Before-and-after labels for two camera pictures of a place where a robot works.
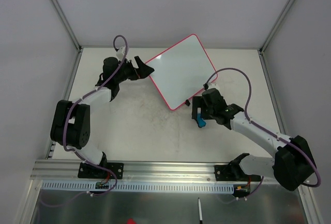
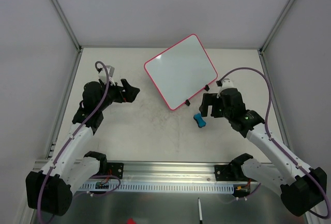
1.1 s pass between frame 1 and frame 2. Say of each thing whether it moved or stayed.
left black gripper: moved
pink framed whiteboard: stayed
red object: stayed
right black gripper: moved
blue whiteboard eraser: stayed
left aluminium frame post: stayed
